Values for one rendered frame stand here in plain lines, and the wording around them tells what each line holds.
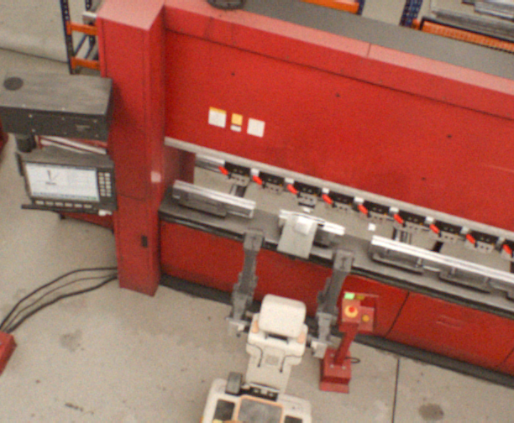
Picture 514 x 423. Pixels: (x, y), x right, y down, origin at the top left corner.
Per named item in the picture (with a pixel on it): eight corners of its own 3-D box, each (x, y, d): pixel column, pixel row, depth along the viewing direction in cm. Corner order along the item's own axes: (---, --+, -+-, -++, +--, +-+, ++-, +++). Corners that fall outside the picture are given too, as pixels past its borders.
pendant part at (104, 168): (31, 205, 391) (21, 160, 363) (35, 187, 398) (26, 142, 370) (117, 211, 394) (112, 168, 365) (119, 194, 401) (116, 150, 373)
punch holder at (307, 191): (289, 199, 419) (293, 180, 406) (292, 188, 424) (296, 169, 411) (315, 206, 418) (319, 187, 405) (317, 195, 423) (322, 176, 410)
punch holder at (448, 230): (427, 237, 412) (436, 220, 399) (429, 226, 417) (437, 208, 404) (453, 244, 411) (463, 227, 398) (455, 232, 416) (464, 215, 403)
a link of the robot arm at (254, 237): (240, 242, 340) (261, 248, 340) (246, 222, 350) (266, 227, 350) (230, 304, 370) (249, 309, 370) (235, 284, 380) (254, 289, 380)
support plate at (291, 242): (276, 250, 419) (276, 249, 418) (287, 215, 435) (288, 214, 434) (307, 258, 418) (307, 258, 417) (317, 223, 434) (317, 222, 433)
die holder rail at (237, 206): (172, 196, 450) (172, 186, 442) (175, 190, 453) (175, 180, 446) (251, 219, 445) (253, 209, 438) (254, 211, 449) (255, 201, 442)
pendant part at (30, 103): (21, 216, 403) (-8, 104, 336) (30, 181, 418) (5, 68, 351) (114, 223, 406) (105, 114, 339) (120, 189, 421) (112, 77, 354)
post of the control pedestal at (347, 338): (333, 365, 475) (350, 324, 432) (333, 357, 478) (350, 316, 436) (342, 366, 475) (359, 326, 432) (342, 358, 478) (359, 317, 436)
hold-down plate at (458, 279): (437, 279, 432) (439, 277, 429) (439, 272, 435) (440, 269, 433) (489, 294, 429) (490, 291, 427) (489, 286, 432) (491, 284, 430)
